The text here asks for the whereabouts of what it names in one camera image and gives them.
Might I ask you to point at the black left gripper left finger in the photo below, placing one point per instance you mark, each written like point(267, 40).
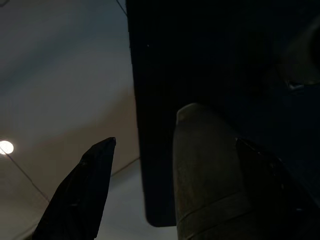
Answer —
point(80, 200)

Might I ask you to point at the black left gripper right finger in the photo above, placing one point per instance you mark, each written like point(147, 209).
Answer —
point(270, 200)

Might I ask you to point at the black rounded floor mat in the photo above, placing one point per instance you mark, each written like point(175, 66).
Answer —
point(200, 50)

